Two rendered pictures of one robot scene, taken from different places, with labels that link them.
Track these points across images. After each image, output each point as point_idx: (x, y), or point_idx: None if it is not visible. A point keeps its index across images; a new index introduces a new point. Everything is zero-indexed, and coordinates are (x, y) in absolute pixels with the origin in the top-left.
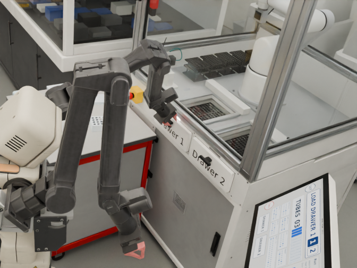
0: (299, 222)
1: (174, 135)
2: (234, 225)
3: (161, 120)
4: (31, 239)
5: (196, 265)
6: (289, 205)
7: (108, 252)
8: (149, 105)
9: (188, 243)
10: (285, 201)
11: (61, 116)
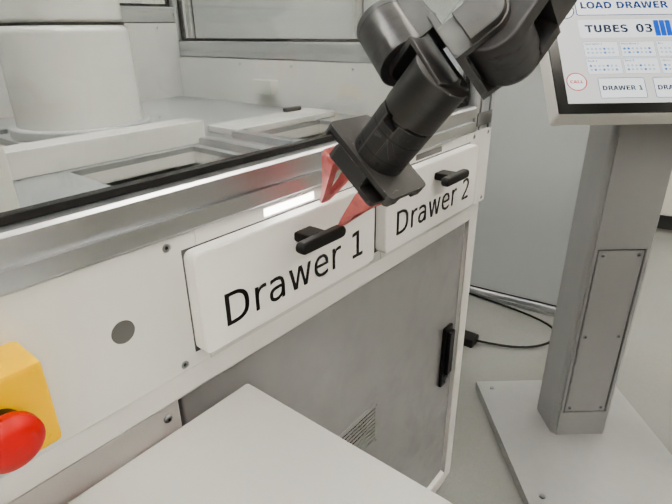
0: (642, 24)
1: (325, 264)
2: (471, 256)
3: (414, 176)
4: None
5: (418, 465)
6: (594, 42)
7: None
8: (547, 47)
9: (395, 468)
10: (580, 51)
11: None
